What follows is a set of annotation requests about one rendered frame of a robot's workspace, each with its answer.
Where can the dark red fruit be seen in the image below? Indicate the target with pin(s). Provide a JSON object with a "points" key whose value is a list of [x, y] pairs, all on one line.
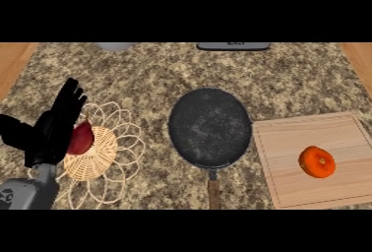
{"points": [[81, 139]]}

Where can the dark grey flat appliance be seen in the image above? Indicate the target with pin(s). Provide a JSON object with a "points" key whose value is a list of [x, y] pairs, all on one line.
{"points": [[233, 46]]}

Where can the black frying pan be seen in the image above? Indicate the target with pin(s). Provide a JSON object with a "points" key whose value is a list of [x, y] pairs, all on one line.
{"points": [[208, 128]]}

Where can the pale grey round object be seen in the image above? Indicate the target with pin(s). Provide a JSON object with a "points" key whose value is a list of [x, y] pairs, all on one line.
{"points": [[115, 46]]}

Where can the pale wicker basket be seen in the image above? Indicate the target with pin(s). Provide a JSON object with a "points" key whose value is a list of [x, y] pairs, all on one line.
{"points": [[94, 154]]}

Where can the pale wooden cutting board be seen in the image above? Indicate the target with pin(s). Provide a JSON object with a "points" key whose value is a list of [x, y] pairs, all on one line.
{"points": [[314, 160]]}

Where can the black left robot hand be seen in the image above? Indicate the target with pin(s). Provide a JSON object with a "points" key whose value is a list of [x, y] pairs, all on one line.
{"points": [[53, 131]]}

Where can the orange squash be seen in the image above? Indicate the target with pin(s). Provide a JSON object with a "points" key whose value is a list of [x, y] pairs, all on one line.
{"points": [[317, 162]]}

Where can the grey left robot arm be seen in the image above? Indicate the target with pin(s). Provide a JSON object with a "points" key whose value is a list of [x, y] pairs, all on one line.
{"points": [[28, 192]]}

